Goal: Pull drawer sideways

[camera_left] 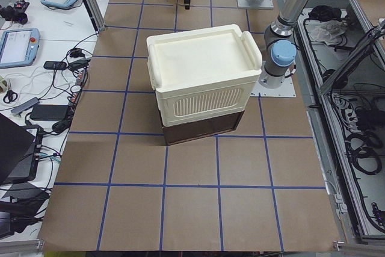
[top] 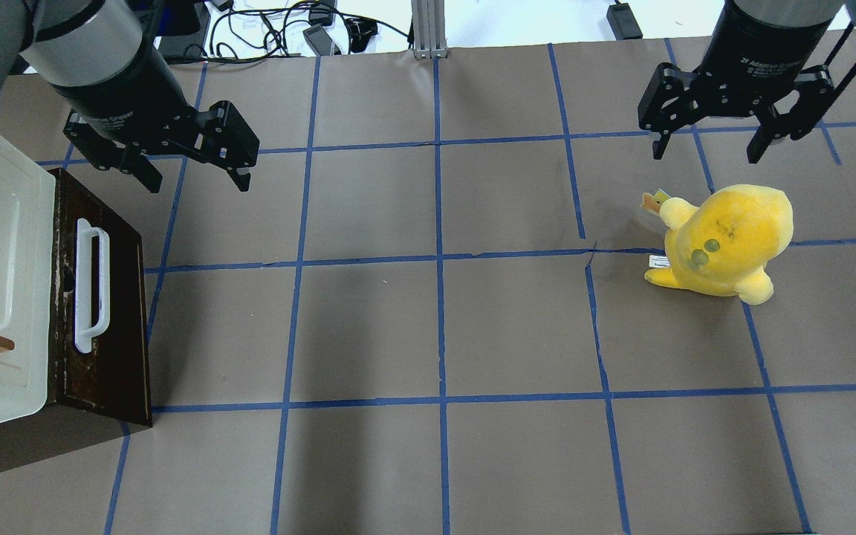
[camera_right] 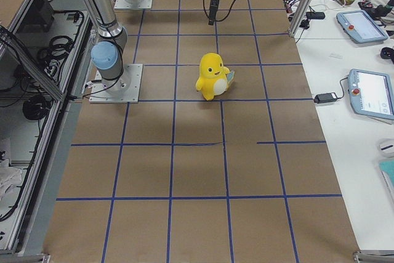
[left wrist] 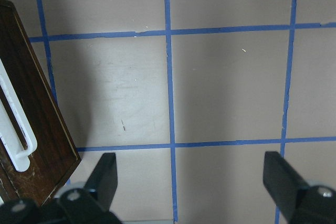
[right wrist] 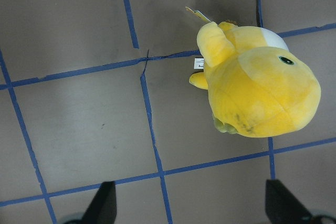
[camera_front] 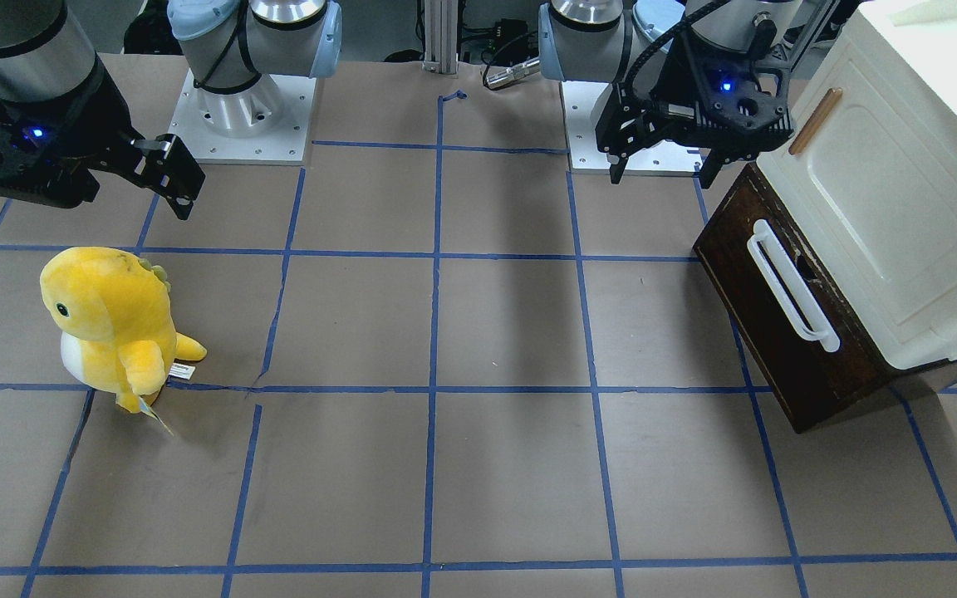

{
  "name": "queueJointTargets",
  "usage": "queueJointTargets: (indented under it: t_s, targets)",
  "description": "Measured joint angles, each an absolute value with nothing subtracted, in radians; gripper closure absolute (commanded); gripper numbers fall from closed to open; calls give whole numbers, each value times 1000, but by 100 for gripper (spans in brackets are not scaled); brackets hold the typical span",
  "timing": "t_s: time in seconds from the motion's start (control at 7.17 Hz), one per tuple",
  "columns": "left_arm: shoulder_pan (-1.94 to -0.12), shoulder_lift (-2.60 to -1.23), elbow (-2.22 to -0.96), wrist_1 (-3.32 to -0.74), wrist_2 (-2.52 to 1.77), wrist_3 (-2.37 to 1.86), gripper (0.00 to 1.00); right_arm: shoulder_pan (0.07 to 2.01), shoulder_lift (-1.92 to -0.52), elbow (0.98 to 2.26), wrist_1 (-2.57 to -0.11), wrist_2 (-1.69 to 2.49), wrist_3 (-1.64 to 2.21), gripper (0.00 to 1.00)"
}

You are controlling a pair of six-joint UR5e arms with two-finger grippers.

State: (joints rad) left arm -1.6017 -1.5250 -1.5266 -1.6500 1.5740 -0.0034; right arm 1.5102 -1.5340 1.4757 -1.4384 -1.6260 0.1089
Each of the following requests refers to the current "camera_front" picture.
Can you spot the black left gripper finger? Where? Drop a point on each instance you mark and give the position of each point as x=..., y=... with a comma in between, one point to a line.
x=712, y=165
x=619, y=153

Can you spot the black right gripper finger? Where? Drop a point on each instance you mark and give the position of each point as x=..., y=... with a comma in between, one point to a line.
x=171, y=171

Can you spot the wooden cabinet handle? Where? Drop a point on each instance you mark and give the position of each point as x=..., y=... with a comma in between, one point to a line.
x=814, y=122

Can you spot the yellow plush dinosaur toy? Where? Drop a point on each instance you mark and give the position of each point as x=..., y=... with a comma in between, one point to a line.
x=114, y=313

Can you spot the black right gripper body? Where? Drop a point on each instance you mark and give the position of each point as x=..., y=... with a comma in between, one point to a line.
x=90, y=134

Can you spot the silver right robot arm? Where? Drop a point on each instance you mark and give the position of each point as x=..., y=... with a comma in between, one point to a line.
x=230, y=45

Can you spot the white cabinet box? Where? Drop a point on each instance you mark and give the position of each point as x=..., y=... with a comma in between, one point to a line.
x=876, y=191

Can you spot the silver cable connector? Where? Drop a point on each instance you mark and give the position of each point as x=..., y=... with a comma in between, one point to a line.
x=512, y=74

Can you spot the dark wooden drawer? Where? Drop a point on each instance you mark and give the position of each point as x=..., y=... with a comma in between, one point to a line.
x=815, y=387

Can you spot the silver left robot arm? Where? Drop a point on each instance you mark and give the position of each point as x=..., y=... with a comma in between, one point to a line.
x=592, y=40

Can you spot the white drawer handle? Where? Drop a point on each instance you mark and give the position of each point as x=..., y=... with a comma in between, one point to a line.
x=789, y=289

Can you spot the aluminium frame post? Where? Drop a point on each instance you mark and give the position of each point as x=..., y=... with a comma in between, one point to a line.
x=441, y=37

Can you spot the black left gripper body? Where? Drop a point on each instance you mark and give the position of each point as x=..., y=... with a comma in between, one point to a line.
x=651, y=100

